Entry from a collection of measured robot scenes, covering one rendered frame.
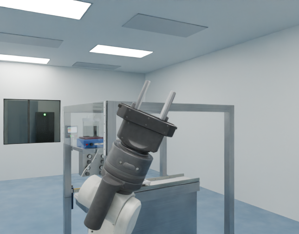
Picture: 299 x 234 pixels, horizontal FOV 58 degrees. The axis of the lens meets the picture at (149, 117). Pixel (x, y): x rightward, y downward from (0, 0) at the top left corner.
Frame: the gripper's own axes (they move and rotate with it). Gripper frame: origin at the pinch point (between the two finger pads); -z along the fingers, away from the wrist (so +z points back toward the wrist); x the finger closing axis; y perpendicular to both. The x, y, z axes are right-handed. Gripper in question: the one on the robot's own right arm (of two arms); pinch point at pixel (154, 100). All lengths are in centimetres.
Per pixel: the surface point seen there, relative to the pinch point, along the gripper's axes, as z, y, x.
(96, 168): 79, 173, 6
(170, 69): -68, 663, -73
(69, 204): 127, 189, 16
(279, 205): 87, 338, -282
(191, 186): 78, 224, -97
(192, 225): 118, 225, -117
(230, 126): 1, 165, -84
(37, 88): 113, 660, 223
